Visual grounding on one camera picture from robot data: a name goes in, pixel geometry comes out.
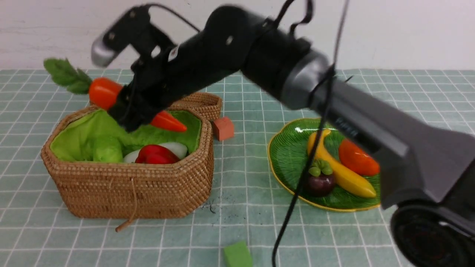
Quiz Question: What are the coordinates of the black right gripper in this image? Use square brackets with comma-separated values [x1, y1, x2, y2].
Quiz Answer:
[107, 49, 186, 132]

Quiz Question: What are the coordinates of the orange carrot with leaves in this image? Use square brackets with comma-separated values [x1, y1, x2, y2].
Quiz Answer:
[43, 58, 187, 133]

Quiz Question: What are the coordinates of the white radish with leaves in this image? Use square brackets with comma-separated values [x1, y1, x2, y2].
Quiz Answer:
[122, 142, 188, 163]

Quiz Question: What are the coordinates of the red bell pepper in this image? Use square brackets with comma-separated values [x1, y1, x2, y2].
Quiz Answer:
[135, 144, 180, 165]

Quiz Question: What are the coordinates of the light green chayote gourd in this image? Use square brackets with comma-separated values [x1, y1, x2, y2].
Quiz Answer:
[92, 136, 123, 163]

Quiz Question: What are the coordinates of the dark purple mangosteen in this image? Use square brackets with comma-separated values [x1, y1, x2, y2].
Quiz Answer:
[304, 158, 336, 197]

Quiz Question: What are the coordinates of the orange persimmon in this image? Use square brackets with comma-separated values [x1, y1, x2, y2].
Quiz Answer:
[338, 139, 380, 177]

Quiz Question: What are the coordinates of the yellow banana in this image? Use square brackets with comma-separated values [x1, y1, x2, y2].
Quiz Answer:
[313, 129, 377, 199]

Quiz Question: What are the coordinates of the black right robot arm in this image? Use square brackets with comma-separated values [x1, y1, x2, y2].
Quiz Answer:
[104, 0, 474, 267]

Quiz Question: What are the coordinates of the woven wicker basket lid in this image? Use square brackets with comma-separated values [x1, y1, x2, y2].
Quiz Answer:
[171, 92, 222, 121]

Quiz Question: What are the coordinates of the orange foam cube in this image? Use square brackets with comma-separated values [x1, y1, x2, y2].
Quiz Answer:
[212, 116, 235, 141]

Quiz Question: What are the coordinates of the woven wicker basket green lining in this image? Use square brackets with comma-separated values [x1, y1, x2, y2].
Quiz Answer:
[40, 105, 214, 233]

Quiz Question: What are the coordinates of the green glass leaf plate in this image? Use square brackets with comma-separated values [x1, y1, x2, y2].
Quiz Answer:
[268, 118, 380, 212]

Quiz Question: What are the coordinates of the green foam cube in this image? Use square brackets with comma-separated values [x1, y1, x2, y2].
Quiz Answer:
[223, 241, 253, 267]

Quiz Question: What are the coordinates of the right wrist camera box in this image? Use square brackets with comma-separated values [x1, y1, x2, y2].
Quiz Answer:
[91, 4, 175, 68]

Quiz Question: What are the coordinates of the black right camera cable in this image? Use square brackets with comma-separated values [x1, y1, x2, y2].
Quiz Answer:
[147, 0, 351, 267]

